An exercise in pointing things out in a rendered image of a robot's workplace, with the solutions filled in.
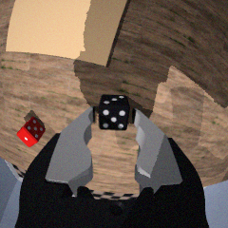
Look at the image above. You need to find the red die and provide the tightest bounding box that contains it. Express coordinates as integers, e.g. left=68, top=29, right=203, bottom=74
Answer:
left=16, top=117, right=46, bottom=147

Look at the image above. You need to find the beige flat mat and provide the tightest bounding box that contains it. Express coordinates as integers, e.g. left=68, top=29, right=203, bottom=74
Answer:
left=6, top=0, right=127, bottom=66

